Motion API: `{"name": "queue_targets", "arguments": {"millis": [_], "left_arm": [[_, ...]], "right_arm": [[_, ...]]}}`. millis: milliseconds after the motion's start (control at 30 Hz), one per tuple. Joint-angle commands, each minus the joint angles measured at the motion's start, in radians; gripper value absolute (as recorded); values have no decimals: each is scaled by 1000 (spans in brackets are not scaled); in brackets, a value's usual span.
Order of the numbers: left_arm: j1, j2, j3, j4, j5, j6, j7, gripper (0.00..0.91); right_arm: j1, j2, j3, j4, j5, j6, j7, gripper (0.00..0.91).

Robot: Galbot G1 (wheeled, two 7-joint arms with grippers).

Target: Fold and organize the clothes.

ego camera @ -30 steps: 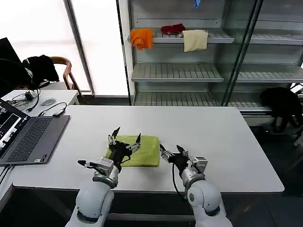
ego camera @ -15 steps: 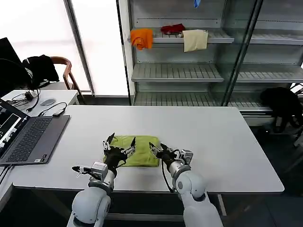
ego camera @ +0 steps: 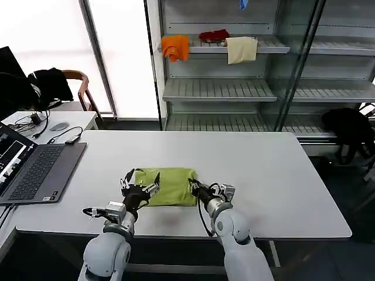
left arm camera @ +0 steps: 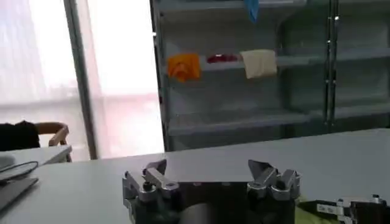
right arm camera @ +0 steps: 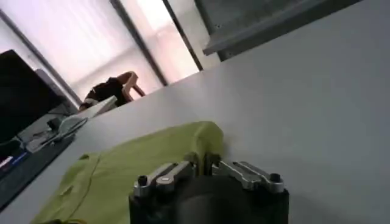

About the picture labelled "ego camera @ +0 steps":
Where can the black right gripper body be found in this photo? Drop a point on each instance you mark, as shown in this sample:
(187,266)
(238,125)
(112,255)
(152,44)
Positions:
(203,191)

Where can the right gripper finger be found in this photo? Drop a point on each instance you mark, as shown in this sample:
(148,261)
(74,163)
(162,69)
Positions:
(194,181)
(194,189)

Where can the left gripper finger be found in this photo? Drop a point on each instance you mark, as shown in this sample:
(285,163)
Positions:
(128,177)
(154,185)

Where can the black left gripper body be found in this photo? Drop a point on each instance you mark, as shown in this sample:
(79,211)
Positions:
(134,196)

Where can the green t-shirt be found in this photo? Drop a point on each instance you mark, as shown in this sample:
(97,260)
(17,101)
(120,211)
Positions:
(173,187)

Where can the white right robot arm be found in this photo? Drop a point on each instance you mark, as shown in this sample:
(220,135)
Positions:
(234,234)

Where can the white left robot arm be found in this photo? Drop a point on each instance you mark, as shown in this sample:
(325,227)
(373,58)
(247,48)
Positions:
(105,251)

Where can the white side desk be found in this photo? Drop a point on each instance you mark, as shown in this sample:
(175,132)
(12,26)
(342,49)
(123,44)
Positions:
(79,117)

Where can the grey open laptop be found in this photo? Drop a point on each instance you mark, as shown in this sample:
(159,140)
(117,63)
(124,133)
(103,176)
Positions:
(44,172)

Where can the grey computer mouse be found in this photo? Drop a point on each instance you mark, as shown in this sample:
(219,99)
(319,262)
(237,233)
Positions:
(59,126)

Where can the grey metal shelf rack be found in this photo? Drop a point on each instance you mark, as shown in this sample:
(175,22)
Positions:
(337,67)
(219,89)

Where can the brown wooden chair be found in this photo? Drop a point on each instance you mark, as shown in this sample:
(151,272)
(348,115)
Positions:
(83,86)

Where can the small black power adapter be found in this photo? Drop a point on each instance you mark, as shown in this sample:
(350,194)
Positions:
(35,118)

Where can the black jacket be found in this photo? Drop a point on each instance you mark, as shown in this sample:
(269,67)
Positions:
(52,83)

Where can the black monitor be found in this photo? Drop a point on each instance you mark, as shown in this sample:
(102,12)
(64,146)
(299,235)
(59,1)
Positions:
(10,67)

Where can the grey window frame post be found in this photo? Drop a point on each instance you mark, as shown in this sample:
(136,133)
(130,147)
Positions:
(99,61)

